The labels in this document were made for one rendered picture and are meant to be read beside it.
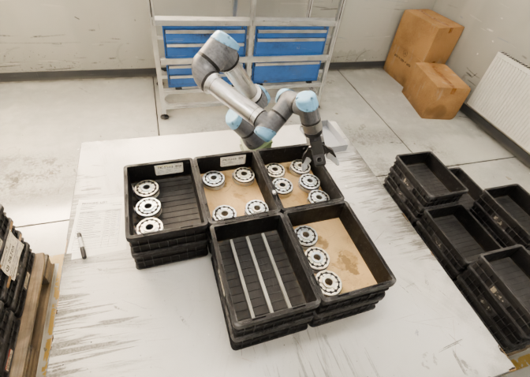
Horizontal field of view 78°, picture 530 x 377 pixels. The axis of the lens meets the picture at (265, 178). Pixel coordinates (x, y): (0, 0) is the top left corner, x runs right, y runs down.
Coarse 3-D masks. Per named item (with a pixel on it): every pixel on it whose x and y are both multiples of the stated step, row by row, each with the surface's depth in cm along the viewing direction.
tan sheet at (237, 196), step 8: (224, 176) 159; (232, 176) 160; (232, 184) 156; (256, 184) 158; (208, 192) 150; (216, 192) 151; (224, 192) 151; (232, 192) 152; (240, 192) 152; (248, 192) 153; (256, 192) 154; (208, 200) 147; (216, 200) 148; (224, 200) 148; (232, 200) 148; (240, 200) 149; (248, 200) 150; (240, 208) 146
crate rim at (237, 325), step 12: (264, 216) 132; (288, 228) 128; (216, 240) 121; (216, 252) 117; (228, 288) 108; (312, 288) 111; (228, 300) 105; (276, 312) 104; (288, 312) 104; (240, 324) 100; (252, 324) 102
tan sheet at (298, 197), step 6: (282, 162) 171; (288, 162) 171; (288, 168) 168; (288, 174) 165; (312, 174) 167; (294, 180) 162; (294, 186) 159; (294, 192) 156; (300, 192) 157; (306, 192) 157; (282, 198) 153; (288, 198) 153; (294, 198) 154; (300, 198) 154; (306, 198) 154; (282, 204) 150; (288, 204) 150; (294, 204) 151; (300, 204) 151
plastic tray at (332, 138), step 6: (324, 120) 218; (324, 126) 221; (330, 126) 216; (324, 132) 216; (330, 132) 217; (336, 132) 211; (324, 138) 211; (330, 138) 212; (336, 138) 212; (342, 138) 206; (330, 144) 207; (336, 144) 208; (342, 144) 207; (336, 150) 201; (342, 150) 204
